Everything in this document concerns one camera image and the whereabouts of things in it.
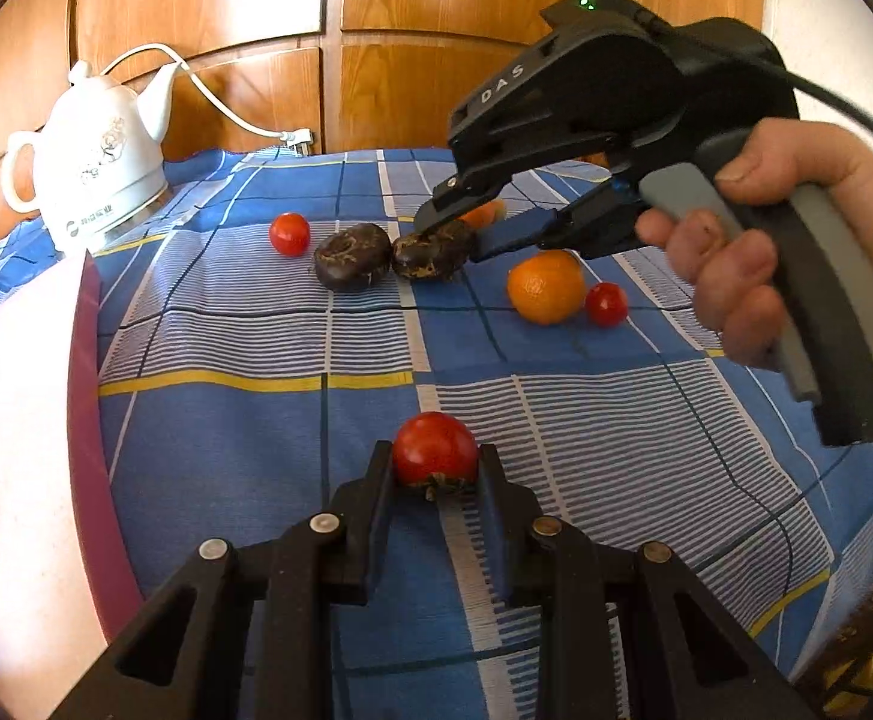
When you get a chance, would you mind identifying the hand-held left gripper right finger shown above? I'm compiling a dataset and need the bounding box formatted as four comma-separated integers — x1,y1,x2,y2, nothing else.
477,442,820,720

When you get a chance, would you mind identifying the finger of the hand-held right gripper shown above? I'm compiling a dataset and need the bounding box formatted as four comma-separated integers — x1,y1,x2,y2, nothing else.
470,184,643,263
412,165,516,235

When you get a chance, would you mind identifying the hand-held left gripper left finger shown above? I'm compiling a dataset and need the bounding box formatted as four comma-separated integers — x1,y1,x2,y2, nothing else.
50,439,400,720

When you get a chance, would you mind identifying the chocolate donut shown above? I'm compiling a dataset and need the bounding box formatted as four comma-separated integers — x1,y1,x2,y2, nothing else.
313,223,394,291
391,221,478,284

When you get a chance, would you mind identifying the medium orange mandarin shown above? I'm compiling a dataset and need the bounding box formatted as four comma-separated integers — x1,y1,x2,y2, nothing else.
506,250,587,326

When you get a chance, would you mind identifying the large red tomato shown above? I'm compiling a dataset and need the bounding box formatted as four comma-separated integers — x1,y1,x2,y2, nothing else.
393,411,480,500

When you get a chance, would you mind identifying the small red tomato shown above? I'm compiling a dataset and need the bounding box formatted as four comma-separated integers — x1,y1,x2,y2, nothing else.
269,212,312,257
584,282,629,329

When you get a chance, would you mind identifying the white tray with pink rim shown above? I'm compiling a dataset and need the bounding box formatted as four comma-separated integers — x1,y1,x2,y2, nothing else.
0,249,145,691

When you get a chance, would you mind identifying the person's right hand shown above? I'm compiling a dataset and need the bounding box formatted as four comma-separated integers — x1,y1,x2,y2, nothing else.
635,118,873,372

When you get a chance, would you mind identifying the small orange mandarin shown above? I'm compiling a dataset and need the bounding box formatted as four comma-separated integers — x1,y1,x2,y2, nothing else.
457,199,506,230

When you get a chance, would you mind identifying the blue plaid tablecloth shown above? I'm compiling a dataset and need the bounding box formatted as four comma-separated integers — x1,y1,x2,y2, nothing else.
0,146,873,720

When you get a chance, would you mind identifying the white ceramic electric kettle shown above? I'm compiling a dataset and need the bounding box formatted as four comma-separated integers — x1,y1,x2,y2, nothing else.
1,60,178,252

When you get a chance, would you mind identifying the wicker chair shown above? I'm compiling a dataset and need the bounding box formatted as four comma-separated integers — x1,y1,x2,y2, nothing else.
796,465,873,720

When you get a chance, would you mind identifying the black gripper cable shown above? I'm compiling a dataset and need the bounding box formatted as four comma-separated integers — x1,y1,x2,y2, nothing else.
781,69,873,170

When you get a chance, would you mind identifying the white kettle power cable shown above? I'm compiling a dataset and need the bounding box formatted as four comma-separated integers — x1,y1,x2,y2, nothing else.
102,43,291,143

